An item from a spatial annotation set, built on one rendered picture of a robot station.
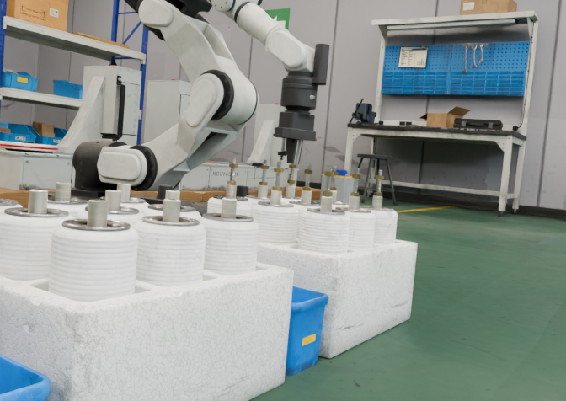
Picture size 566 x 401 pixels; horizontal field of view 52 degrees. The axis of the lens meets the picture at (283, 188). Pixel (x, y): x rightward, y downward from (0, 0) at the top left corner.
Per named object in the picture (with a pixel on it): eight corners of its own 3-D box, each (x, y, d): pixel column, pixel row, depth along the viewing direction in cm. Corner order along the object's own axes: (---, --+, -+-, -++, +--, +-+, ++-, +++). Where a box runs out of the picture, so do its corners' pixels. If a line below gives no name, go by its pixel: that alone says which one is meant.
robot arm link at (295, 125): (299, 140, 151) (302, 94, 151) (327, 141, 144) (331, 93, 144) (264, 136, 142) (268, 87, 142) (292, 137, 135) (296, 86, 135)
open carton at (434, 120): (434, 131, 603) (436, 109, 602) (469, 132, 575) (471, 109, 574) (418, 128, 583) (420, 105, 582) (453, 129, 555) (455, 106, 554)
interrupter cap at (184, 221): (129, 221, 76) (129, 216, 76) (170, 219, 82) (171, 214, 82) (170, 229, 71) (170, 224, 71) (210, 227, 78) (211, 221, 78)
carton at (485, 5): (468, 23, 590) (470, 7, 589) (515, 19, 563) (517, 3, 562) (459, 16, 567) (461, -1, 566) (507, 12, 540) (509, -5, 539)
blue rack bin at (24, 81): (-27, 86, 573) (-25, 65, 572) (8, 92, 606) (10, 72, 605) (4, 87, 548) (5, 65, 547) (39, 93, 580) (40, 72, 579)
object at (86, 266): (24, 378, 66) (34, 222, 66) (93, 359, 74) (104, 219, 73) (76, 404, 61) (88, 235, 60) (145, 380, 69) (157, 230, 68)
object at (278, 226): (240, 295, 115) (248, 205, 114) (249, 285, 124) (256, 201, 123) (288, 301, 114) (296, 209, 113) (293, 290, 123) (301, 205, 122)
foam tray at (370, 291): (170, 312, 124) (176, 228, 123) (273, 286, 156) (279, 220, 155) (329, 360, 102) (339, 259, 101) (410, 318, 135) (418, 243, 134)
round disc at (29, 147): (-16, 147, 307) (-16, 137, 306) (34, 151, 332) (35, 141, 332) (18, 152, 291) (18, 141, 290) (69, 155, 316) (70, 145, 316)
